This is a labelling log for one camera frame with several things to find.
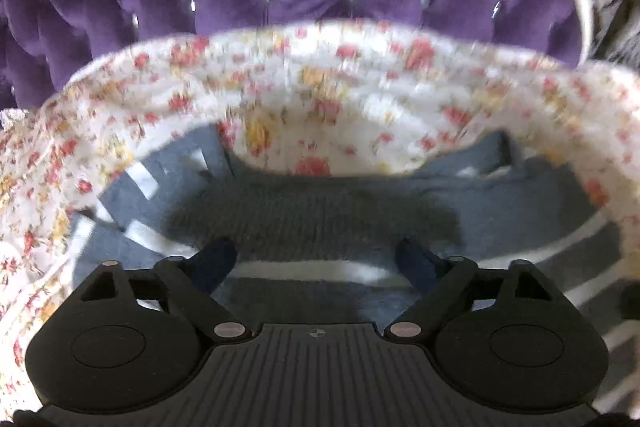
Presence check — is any grey white striped cardigan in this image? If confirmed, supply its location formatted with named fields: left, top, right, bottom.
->
left=72, top=126, right=639, bottom=412

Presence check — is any floral bed quilt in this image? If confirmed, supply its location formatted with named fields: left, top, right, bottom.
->
left=1, top=22, right=639, bottom=417

